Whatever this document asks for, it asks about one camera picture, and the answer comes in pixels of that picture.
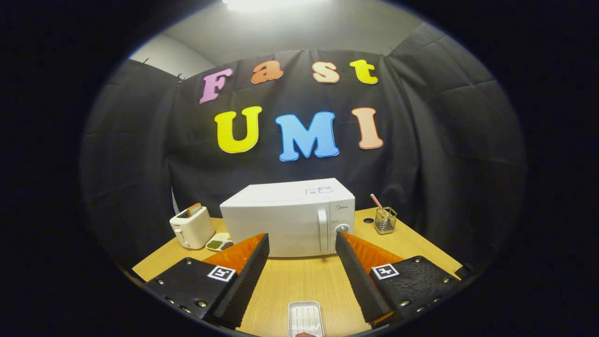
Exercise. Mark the white toaster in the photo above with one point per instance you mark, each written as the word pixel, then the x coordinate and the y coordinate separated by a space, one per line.
pixel 194 229

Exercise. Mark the pink striped straw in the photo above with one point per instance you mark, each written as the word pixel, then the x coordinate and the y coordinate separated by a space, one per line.
pixel 376 200

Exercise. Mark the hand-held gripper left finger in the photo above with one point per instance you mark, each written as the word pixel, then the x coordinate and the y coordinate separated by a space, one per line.
pixel 245 281

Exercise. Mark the white microwave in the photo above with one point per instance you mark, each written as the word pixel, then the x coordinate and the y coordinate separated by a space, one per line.
pixel 281 220

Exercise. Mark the white rectangular tray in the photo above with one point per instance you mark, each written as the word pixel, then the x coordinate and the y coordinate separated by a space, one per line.
pixel 304 316

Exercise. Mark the ceiling light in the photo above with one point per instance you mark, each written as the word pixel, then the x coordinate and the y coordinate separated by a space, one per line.
pixel 262 3

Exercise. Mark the white divided bean dish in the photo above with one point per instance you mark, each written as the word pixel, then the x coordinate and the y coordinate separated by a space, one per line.
pixel 217 242

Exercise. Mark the toast slice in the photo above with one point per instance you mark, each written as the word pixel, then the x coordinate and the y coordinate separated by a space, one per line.
pixel 193 209

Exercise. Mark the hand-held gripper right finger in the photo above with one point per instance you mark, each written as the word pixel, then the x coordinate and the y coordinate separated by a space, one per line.
pixel 360 281

